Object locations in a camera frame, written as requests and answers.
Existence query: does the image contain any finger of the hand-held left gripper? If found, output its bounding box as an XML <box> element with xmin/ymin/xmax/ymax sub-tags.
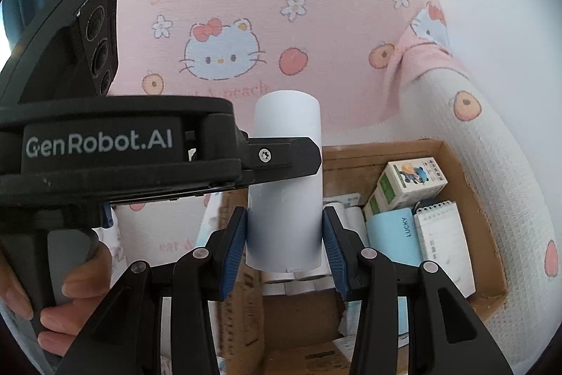
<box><xmin>239</xmin><ymin>135</ymin><xmax>325</xmax><ymax>186</ymax></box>

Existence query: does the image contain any white pink-print cloth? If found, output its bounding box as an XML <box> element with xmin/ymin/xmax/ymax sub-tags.
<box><xmin>115</xmin><ymin>190</ymin><xmax>222</xmax><ymax>268</ymax></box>

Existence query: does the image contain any white paper tube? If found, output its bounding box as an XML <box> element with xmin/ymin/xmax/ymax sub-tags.
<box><xmin>245</xmin><ymin>91</ymin><xmax>325</xmax><ymax>272</ymax></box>

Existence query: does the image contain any white spiral notepad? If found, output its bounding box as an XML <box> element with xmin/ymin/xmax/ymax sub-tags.
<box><xmin>413</xmin><ymin>201</ymin><xmax>477</xmax><ymax>297</ymax></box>

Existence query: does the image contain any brown cardboard box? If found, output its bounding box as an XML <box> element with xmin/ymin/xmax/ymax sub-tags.
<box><xmin>215</xmin><ymin>140</ymin><xmax>508</xmax><ymax>375</ymax></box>

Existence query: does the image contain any pink and white printed blanket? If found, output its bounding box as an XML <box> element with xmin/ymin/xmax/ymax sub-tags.
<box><xmin>105</xmin><ymin>0</ymin><xmax>562</xmax><ymax>362</ymax></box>

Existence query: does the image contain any light blue notebook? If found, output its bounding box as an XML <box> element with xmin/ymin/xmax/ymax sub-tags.
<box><xmin>365</xmin><ymin>207</ymin><xmax>422</xmax><ymax>270</ymax></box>

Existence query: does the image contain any pile of white rolls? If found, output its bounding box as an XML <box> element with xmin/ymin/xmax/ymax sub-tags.
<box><xmin>261</xmin><ymin>193</ymin><xmax>370</xmax><ymax>297</ymax></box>

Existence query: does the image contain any light blue printed packet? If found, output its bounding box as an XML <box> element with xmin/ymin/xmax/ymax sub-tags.
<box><xmin>340</xmin><ymin>299</ymin><xmax>366</xmax><ymax>348</ymax></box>

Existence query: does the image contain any person's left hand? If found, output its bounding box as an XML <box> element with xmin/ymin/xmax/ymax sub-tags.
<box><xmin>0</xmin><ymin>244</ymin><xmax>112</xmax><ymax>334</ymax></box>

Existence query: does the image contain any green and white carton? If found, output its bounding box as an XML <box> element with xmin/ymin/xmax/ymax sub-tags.
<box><xmin>362</xmin><ymin>193</ymin><xmax>392</xmax><ymax>223</ymax></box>
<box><xmin>377</xmin><ymin>157</ymin><xmax>449</xmax><ymax>211</ymax></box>

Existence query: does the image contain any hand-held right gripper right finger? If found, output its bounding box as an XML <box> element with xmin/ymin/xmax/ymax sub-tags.
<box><xmin>322</xmin><ymin>205</ymin><xmax>514</xmax><ymax>375</ymax></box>

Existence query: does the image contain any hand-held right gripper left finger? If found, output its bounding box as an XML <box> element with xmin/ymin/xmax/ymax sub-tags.
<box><xmin>55</xmin><ymin>206</ymin><xmax>249</xmax><ymax>375</ymax></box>

